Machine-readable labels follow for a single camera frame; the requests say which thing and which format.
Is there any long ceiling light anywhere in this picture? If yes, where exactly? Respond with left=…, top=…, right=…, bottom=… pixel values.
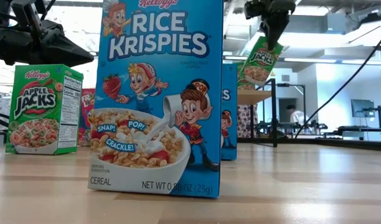
left=283, top=57, right=381, bottom=66

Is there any white draped table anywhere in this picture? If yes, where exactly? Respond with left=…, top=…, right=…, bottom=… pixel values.
left=0, top=97, right=11, bottom=131

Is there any computer monitor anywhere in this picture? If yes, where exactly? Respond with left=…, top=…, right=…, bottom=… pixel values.
left=350, top=99, right=376, bottom=119

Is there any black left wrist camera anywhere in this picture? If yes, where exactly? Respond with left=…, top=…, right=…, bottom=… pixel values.
left=9, top=0, right=48, bottom=30

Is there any wooden shelf with black legs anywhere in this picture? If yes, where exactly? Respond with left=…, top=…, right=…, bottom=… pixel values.
left=237, top=78, right=278, bottom=149

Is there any dotted patterned panel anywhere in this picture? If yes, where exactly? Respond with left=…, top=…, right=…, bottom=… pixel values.
left=237, top=105, right=259, bottom=139

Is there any red Froot Loops cereal box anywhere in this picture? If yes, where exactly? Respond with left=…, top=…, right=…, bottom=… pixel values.
left=78, top=88, right=97, bottom=147

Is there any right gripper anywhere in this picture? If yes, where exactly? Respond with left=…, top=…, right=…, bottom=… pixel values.
left=243, top=0, right=297, bottom=51

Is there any black desk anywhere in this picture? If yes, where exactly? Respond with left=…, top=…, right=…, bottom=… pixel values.
left=321, top=105, right=381, bottom=141

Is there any person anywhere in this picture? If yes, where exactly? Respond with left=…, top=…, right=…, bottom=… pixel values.
left=285, top=104, right=307, bottom=126

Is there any black cable loop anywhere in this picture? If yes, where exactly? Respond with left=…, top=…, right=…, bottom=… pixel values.
left=0, top=111, right=10, bottom=129

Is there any blue Rice Krispies cereal box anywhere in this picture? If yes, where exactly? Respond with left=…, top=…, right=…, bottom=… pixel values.
left=87, top=0, right=225, bottom=199
left=220, top=63, right=238, bottom=162

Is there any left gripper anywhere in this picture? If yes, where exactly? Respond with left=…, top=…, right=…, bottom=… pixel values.
left=0, top=26, right=95, bottom=68

